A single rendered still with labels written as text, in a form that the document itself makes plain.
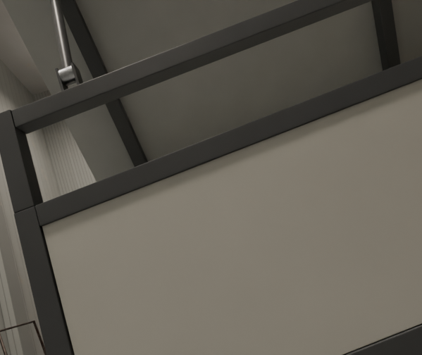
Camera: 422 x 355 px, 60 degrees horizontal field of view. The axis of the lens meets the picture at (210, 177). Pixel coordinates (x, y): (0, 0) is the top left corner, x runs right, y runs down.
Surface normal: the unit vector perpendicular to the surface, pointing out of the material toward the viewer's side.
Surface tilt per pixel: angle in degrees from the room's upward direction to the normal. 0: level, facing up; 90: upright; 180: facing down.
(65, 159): 90
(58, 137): 90
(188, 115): 127
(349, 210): 90
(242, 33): 90
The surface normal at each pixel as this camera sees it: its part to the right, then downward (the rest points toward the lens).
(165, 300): -0.08, -0.24
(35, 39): 0.14, 0.35
